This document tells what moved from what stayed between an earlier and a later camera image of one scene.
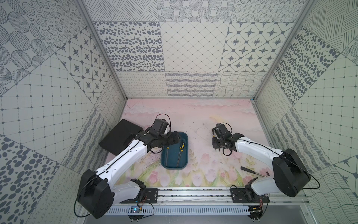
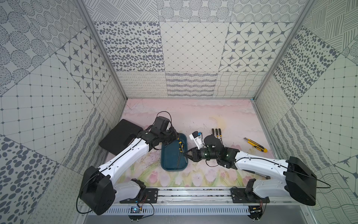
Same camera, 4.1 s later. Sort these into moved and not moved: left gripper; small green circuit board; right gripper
Moved: right gripper
Not moved: small green circuit board; left gripper
